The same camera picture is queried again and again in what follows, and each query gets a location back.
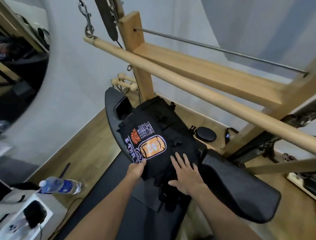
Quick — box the person's left hand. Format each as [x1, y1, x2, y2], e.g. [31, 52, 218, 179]
[127, 159, 147, 180]

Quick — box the person's right hand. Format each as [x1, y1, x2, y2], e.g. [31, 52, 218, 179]
[168, 152, 207, 197]

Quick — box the black printed garment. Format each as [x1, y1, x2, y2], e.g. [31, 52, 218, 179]
[118, 96, 207, 213]

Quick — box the person's left forearm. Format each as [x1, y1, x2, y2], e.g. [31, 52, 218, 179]
[65, 174, 142, 240]

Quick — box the person's right forearm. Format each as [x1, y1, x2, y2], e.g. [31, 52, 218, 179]
[190, 184, 258, 240]

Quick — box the black oval pad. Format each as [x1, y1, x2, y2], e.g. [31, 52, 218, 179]
[196, 126, 217, 142]

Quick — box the black curved padded board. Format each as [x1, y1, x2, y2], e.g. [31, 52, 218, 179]
[105, 87, 282, 224]

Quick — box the black padded carriage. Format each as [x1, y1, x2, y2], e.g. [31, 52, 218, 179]
[53, 150, 193, 240]

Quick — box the metal coil spring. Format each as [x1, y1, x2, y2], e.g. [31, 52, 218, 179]
[254, 138, 275, 156]

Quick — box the round wooden bar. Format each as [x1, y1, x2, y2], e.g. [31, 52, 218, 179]
[83, 36, 316, 152]

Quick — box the clear plastic water bottle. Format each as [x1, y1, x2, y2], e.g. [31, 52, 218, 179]
[39, 176, 83, 196]

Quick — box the black charger plug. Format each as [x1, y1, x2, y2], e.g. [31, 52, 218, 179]
[23, 200, 48, 228]

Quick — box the thin metal rod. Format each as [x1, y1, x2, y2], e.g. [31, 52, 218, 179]
[134, 27, 309, 75]

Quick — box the white and black bag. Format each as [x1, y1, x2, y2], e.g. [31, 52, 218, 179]
[0, 181, 41, 212]

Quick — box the white power strip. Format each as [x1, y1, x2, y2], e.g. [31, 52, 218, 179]
[0, 193, 54, 240]

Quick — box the metal snap hook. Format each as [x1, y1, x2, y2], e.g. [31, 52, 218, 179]
[78, 0, 96, 39]

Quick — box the wooden peg handle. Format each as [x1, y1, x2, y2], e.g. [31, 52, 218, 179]
[111, 79, 138, 92]
[118, 73, 137, 84]

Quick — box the black power cable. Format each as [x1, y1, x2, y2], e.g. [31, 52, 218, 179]
[39, 197, 85, 240]

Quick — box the wooden exercise frame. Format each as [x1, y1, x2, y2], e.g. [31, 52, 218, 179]
[118, 11, 316, 175]

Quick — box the black hanging strap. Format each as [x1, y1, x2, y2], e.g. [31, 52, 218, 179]
[94, 0, 123, 49]

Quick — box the arched wall mirror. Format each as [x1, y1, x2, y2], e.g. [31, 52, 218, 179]
[0, 0, 50, 134]

